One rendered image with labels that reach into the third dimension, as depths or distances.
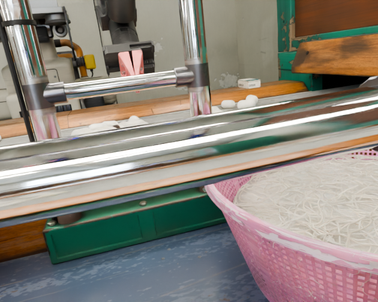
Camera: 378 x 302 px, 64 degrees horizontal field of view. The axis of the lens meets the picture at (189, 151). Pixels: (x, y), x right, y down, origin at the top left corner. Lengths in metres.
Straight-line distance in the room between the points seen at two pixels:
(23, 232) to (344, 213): 0.31
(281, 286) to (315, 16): 0.71
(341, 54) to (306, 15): 0.23
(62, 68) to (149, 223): 0.90
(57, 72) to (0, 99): 0.36
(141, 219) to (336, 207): 0.18
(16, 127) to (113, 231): 0.44
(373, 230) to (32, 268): 0.31
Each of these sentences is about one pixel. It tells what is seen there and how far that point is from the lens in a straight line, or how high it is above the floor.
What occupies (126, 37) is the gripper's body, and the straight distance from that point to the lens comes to 0.67.
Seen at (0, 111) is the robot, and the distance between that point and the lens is 1.46.
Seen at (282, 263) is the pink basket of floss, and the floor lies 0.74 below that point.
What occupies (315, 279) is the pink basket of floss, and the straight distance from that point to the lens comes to 0.18.
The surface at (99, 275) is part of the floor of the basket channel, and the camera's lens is 0.31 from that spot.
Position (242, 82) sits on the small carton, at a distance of 0.80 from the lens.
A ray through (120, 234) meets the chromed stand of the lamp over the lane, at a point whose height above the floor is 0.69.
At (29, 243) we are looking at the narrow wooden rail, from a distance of 0.38.
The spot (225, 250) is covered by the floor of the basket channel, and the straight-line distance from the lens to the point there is 0.31.
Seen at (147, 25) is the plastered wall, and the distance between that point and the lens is 2.65.
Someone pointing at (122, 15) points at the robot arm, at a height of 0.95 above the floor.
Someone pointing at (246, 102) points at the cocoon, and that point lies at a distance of 0.63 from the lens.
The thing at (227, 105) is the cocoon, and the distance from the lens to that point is 0.67.
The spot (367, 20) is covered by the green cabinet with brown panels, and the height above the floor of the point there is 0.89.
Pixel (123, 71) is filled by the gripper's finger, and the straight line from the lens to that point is 0.65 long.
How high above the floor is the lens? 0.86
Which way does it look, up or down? 17 degrees down
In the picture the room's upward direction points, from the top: 7 degrees counter-clockwise
